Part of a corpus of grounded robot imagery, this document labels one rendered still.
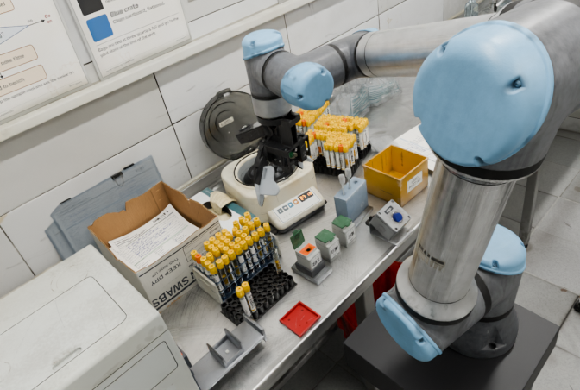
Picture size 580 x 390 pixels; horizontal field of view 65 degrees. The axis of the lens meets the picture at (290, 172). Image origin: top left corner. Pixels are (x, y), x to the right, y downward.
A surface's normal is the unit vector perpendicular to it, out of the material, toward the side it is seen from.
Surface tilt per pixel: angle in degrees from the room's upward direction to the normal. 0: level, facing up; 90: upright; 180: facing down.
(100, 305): 0
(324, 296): 0
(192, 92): 90
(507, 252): 9
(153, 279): 91
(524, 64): 46
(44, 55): 94
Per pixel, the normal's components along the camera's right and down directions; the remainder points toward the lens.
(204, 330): -0.17, -0.81
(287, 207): 0.09, -0.58
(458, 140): -0.81, 0.33
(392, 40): -0.80, -0.32
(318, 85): 0.56, 0.44
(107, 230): 0.72, 0.26
